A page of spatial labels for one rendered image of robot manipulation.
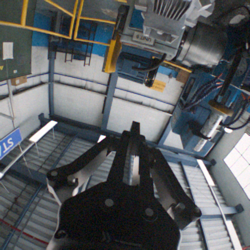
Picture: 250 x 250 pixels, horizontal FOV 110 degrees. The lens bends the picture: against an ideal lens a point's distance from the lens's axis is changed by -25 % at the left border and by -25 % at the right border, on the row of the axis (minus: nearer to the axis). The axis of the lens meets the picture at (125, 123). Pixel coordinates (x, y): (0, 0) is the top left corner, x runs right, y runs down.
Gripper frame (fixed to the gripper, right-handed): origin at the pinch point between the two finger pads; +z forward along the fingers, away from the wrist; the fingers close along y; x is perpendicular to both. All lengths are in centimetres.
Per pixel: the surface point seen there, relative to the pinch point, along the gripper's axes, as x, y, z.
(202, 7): 27.6, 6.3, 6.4
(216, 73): 31, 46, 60
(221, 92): 18, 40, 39
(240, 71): 39, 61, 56
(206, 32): 41, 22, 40
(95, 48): 108, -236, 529
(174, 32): 24.0, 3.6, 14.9
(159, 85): 20, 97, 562
